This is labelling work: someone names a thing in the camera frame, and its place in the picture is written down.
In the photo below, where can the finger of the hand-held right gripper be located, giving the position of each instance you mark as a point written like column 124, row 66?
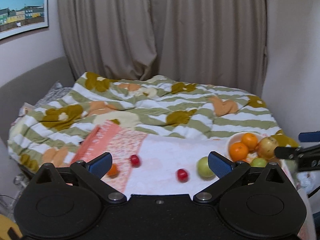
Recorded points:
column 285, row 152
column 310, row 137

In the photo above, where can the green striped floral blanket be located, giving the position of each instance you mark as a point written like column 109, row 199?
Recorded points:
column 160, row 105

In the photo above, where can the green apple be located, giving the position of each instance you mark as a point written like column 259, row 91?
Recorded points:
column 203, row 168
column 258, row 162

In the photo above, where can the framed wall poster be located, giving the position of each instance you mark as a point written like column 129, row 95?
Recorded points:
column 22, row 13

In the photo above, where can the small red fruit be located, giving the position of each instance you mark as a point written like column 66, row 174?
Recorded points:
column 182, row 175
column 135, row 160

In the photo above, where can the yellow apple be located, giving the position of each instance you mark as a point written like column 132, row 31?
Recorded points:
column 267, row 146

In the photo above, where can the large orange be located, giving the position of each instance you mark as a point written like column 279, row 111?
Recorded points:
column 238, row 152

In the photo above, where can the small white box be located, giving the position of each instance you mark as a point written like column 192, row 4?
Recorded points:
column 26, row 109

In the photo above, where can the grey patterned pillow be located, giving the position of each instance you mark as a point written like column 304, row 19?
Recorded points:
column 53, row 93

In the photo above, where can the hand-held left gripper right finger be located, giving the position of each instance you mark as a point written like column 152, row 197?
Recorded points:
column 220, row 165

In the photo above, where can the beige curtain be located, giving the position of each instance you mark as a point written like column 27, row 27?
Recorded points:
column 160, row 30

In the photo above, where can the pink floral cloth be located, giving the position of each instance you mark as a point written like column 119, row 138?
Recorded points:
column 170, row 152

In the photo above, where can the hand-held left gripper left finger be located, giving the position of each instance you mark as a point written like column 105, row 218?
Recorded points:
column 101, row 165

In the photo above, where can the yellow object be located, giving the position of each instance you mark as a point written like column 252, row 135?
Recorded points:
column 8, row 227

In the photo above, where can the cream oval bowl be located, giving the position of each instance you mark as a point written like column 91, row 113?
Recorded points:
column 231, row 140

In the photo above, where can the medium orange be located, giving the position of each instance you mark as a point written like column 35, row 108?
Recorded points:
column 249, row 141

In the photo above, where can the grey upholstered headboard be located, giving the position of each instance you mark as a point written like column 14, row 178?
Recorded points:
column 30, row 80

